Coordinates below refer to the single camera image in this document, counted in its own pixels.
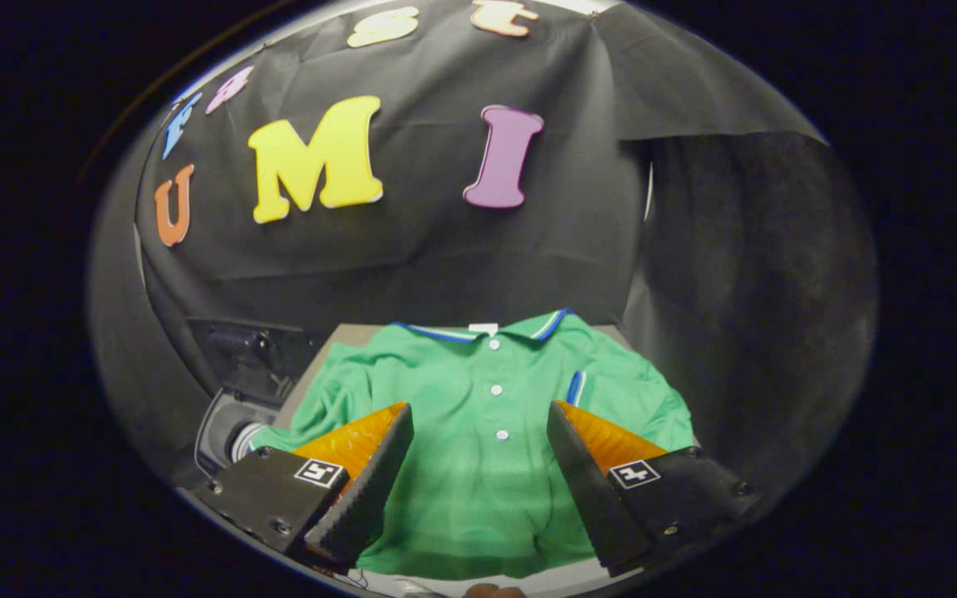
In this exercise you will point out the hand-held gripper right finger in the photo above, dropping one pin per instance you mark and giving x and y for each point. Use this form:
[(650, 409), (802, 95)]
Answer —
[(591, 490)]

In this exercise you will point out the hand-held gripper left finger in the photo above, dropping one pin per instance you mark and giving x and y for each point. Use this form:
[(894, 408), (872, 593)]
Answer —
[(366, 490)]

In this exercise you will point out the green polo shirt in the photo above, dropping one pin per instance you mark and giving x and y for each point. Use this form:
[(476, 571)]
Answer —
[(478, 498)]

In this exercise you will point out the dark washing machine lid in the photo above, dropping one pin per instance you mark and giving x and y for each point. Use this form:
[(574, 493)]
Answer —
[(246, 357)]

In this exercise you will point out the small silver cabinet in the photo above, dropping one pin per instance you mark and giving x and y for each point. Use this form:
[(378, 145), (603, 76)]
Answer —
[(345, 336)]

